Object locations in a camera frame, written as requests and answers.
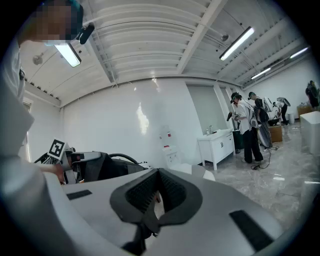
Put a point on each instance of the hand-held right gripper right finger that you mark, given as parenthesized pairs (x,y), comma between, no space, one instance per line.
(212,225)

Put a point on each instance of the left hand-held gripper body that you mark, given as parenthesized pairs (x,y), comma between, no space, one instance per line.
(58,150)

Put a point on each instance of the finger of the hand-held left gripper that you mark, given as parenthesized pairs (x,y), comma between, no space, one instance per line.
(92,155)

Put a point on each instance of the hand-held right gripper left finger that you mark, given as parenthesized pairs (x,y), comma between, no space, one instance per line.
(100,212)

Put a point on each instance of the dark grey backpack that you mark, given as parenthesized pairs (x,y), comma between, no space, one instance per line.
(112,167)

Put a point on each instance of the white armchair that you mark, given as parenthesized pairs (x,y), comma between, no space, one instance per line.
(182,170)

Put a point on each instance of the person's left forearm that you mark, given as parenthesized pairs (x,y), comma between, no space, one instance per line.
(52,171)

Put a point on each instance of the person's white shirt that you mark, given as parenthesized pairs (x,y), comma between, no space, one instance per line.
(15,125)

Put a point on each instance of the grey cushion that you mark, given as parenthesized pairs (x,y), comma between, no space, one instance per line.
(198,171)

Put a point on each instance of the white sink cabinet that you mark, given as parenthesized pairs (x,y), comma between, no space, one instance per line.
(215,147)

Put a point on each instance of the white water dispenser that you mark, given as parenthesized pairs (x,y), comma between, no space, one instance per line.
(171,157)

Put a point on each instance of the dark bin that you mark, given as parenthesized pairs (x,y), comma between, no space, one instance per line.
(238,140)

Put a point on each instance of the round ceiling fixture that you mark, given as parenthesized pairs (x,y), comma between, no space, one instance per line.
(225,37)
(38,59)

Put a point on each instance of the long ceiling light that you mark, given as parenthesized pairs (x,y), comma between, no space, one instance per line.
(68,55)
(299,52)
(261,73)
(237,43)

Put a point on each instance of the chrome faucet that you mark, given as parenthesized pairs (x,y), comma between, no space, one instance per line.
(210,128)

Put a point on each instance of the cardboard box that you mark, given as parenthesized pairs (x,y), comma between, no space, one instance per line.
(304,111)
(276,133)

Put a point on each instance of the person's head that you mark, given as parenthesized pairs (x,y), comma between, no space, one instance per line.
(55,22)

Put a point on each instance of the small white bin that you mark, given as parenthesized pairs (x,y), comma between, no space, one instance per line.
(291,118)

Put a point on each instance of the white rectangular stand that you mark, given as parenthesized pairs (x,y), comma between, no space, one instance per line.
(311,132)

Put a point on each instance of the black head-worn camera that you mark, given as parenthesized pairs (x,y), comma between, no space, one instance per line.
(86,33)

